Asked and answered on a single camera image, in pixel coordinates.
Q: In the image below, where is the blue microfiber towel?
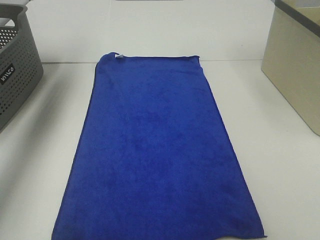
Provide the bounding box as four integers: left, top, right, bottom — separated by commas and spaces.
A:
51, 52, 265, 240

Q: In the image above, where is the white back panel board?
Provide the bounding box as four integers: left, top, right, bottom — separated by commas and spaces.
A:
27, 0, 275, 63

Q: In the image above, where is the beige storage bin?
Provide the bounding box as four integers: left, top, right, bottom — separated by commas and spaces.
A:
261, 0, 320, 135

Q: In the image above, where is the grey perforated plastic basket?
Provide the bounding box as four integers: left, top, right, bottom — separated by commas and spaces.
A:
0, 3, 44, 129

